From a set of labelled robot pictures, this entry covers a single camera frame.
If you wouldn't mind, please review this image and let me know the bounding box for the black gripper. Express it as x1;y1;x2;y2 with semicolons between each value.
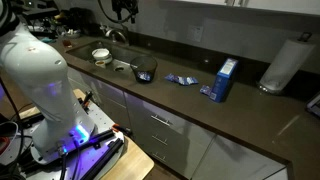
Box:
111;0;139;25

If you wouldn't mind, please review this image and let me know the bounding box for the blue sachet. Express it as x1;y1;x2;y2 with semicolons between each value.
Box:
186;76;200;85
164;73;179;83
176;76;190;87
137;71;152;82
199;84;213;97

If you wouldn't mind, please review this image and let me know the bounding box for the chrome sink faucet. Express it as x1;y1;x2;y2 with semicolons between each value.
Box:
99;23;129;44

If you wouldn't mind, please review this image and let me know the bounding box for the black bag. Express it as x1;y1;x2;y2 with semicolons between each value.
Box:
68;7;101;36

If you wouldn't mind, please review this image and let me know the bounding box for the white bowl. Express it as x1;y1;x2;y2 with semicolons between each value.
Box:
91;47;114;65

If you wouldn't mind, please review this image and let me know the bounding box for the small white cup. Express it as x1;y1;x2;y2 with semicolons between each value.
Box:
94;59;107;70

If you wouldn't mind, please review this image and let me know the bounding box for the steel kitchen sink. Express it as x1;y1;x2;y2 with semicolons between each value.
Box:
65;39;151;76

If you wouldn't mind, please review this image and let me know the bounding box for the white dish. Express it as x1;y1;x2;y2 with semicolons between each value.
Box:
64;28;82;40

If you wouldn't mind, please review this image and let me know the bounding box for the small brown glass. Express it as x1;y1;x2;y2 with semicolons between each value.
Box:
61;38;73;49

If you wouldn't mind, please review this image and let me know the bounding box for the black shelf rack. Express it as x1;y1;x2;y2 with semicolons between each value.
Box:
18;0;61;38

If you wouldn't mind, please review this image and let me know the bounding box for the black orange clamp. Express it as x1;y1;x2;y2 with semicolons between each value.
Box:
111;123;133;138
80;90;94;112

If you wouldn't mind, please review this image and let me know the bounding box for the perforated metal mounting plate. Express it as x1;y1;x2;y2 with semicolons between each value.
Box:
0;99;125;180

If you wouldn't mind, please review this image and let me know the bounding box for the blue carton box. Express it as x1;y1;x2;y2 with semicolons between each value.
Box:
208;57;240;104

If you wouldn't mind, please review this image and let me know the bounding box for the grey base drawer cabinet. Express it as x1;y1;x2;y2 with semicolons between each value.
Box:
66;66;289;180

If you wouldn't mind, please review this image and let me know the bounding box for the wooden cart board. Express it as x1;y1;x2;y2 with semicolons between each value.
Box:
14;88;155;180

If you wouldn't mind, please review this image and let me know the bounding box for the paper towel holder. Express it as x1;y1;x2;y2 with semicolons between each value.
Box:
256;31;313;95

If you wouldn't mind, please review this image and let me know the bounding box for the white paper towel roll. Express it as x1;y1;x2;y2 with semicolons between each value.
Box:
259;38;316;93

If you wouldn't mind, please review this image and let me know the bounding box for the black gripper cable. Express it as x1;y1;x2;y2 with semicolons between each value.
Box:
97;0;129;25

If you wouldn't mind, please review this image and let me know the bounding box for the black wire mesh basket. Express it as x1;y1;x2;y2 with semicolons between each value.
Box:
129;55;158;84

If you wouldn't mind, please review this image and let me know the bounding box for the white wall outlet plate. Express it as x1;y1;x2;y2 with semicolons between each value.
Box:
186;24;205;43

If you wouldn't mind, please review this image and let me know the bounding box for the silver drawer handle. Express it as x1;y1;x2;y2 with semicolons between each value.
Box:
151;134;169;147
150;114;172;127
151;151;167;163

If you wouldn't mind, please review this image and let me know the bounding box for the black aluminium rail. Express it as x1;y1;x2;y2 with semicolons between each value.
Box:
79;138;124;180
71;129;116;151

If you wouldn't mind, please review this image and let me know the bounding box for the white upper wall cabinet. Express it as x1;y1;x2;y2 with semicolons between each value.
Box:
173;0;320;16

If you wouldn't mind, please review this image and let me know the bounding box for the black floor cable bundle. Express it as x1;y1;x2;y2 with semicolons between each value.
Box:
0;76;28;180

